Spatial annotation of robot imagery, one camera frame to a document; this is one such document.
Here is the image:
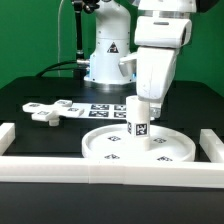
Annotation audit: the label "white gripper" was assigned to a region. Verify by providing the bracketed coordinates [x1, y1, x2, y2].
[119, 16, 192, 118]

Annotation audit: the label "white round table top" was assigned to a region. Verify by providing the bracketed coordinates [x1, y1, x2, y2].
[82, 124, 196, 162]

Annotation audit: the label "white cross-shaped table base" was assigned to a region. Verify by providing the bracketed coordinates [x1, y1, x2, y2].
[22, 99, 84, 127]

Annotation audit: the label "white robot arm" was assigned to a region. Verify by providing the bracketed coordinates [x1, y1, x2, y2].
[85, 0, 220, 118]

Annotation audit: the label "white sheet with markers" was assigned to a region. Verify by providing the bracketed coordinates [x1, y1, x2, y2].
[73, 103, 126, 120]

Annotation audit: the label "white U-shaped boundary frame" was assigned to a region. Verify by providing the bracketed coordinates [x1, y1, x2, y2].
[0, 123, 224, 188]

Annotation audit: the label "black cables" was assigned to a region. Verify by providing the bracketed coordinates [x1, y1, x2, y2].
[35, 60, 88, 78]

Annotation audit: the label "white thin cable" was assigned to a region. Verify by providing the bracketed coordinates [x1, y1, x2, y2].
[57, 0, 66, 78]

